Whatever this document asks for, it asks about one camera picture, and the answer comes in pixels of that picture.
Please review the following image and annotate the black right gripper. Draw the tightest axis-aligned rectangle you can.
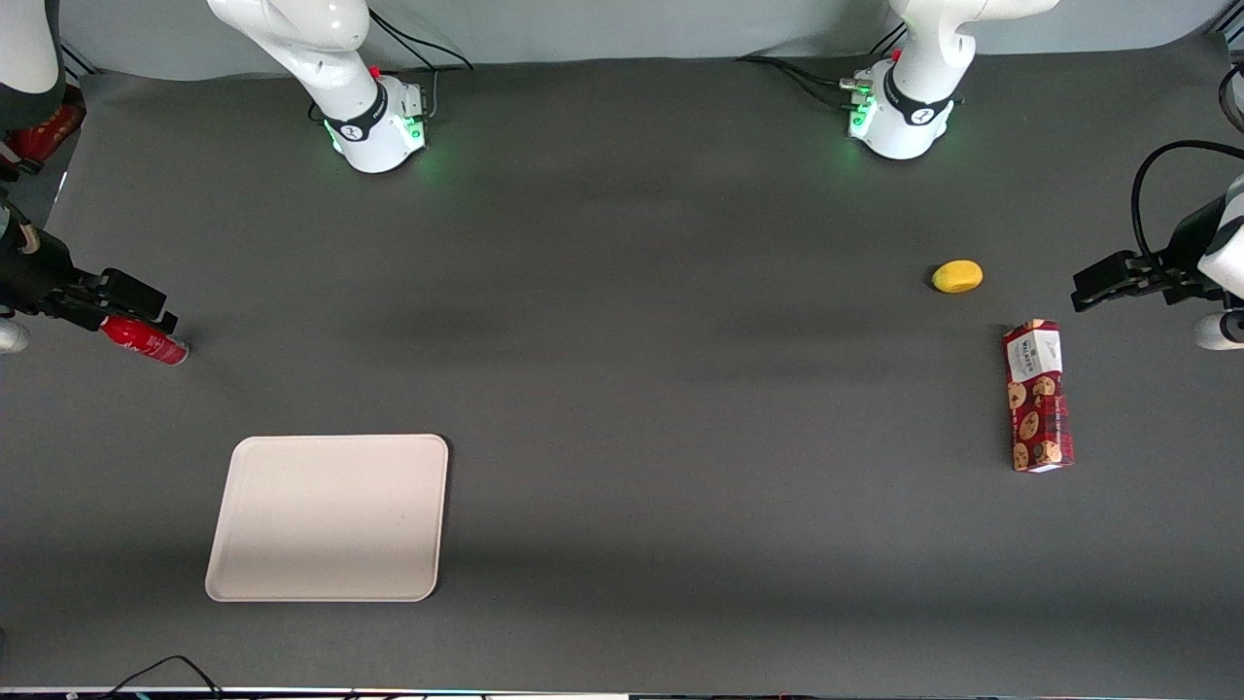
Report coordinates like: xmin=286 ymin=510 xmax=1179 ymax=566
xmin=0 ymin=199 xmax=180 ymax=336

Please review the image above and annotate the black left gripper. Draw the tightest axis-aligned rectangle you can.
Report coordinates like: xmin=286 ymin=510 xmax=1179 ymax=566
xmin=1071 ymin=192 xmax=1233 ymax=313

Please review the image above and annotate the red can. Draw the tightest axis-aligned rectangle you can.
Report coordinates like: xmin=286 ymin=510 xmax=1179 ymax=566
xmin=100 ymin=315 xmax=190 ymax=368

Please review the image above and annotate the beige plastic tray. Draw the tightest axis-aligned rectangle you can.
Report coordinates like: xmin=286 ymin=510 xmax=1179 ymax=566
xmin=204 ymin=434 xmax=451 ymax=604

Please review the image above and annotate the red cookie box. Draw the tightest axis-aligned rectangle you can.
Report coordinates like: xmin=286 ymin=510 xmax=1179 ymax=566
xmin=1002 ymin=318 xmax=1077 ymax=474

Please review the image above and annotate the yellow lemon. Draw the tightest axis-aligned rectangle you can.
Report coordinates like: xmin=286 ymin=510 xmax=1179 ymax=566
xmin=930 ymin=259 xmax=985 ymax=295

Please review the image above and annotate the red background object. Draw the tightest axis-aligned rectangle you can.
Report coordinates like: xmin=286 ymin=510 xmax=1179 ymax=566
xmin=3 ymin=86 xmax=87 ymax=174

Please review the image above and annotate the black looped gripper cable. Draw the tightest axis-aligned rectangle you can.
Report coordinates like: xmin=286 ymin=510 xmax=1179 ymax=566
xmin=1130 ymin=140 xmax=1244 ymax=265

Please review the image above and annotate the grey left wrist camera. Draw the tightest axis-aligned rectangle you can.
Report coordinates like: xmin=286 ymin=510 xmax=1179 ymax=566
xmin=1194 ymin=309 xmax=1244 ymax=352

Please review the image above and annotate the black corner cable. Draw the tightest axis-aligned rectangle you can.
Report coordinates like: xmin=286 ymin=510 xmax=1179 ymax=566
xmin=1218 ymin=60 xmax=1244 ymax=135

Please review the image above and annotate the black cable at table edge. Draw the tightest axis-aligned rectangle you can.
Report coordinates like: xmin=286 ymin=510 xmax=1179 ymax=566
xmin=95 ymin=654 xmax=226 ymax=700

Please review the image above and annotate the black left arm base cable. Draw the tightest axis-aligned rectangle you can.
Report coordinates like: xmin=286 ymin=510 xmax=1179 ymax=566
xmin=736 ymin=21 xmax=907 ymax=110

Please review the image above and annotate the black arm base cable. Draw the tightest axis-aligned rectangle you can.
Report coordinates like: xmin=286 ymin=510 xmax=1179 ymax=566
xmin=367 ymin=8 xmax=475 ymax=123
xmin=736 ymin=21 xmax=907 ymax=110

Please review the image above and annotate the black right arm base cable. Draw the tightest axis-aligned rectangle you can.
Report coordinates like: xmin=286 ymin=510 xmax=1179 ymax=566
xmin=367 ymin=8 xmax=475 ymax=123

